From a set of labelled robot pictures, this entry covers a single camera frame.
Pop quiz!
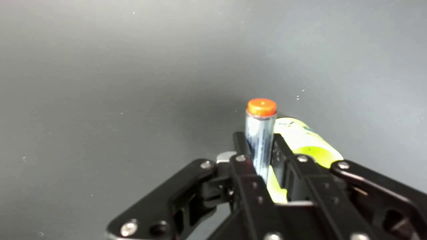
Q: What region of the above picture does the yellow mug with face print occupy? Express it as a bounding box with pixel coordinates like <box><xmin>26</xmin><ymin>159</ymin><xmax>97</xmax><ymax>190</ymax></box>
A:
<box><xmin>265</xmin><ymin>116</ymin><xmax>344</xmax><ymax>206</ymax></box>

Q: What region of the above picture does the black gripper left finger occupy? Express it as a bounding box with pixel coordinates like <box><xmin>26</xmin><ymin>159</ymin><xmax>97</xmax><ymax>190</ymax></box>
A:
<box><xmin>105</xmin><ymin>131</ymin><xmax>285</xmax><ymax>240</ymax></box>

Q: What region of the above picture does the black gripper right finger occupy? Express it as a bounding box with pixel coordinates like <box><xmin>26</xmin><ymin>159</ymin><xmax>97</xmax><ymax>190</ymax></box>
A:
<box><xmin>270</xmin><ymin>132</ymin><xmax>427</xmax><ymax>240</ymax></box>

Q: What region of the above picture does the orange capped marker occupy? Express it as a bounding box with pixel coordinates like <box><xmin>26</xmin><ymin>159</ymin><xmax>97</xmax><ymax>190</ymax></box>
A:
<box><xmin>244</xmin><ymin>98</ymin><xmax>278</xmax><ymax>184</ymax></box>

